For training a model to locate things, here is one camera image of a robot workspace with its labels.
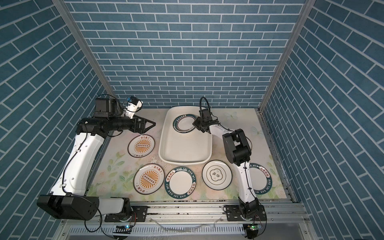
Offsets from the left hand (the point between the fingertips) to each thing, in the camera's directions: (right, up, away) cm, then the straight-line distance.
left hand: (149, 121), depth 70 cm
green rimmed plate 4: (+60, -34, +15) cm, 70 cm away
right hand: (+19, 0, +34) cm, 39 cm away
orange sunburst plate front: (-5, -33, +14) cm, 36 cm away
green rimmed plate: (+13, -35, +14) cm, 40 cm away
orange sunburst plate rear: (-15, -17, +29) cm, 36 cm away
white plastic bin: (+11, -14, +30) cm, 35 cm away
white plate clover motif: (+34, -32, +16) cm, 50 cm away
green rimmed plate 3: (+12, -2, +40) cm, 42 cm away
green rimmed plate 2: (+8, -2, +38) cm, 39 cm away
